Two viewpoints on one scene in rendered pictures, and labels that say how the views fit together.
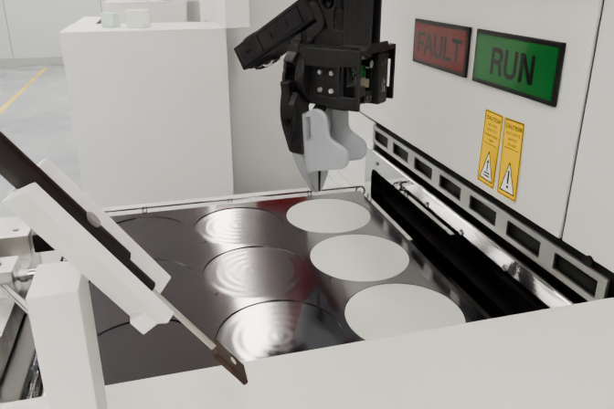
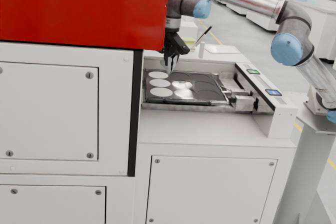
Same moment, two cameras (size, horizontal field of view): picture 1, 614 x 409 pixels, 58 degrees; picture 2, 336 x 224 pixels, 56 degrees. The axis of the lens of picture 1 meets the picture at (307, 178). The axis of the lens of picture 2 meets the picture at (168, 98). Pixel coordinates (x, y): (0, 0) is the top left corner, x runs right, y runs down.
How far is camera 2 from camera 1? 191 cm
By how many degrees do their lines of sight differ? 135
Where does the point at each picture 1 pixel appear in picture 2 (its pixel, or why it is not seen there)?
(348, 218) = (156, 90)
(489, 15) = not seen: hidden behind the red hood
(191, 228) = (197, 93)
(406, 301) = (156, 76)
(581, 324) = (147, 54)
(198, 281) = (193, 84)
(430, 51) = not seen: hidden behind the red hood
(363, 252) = (158, 83)
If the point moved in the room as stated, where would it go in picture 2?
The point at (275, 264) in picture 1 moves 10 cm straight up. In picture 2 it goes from (178, 84) to (180, 64)
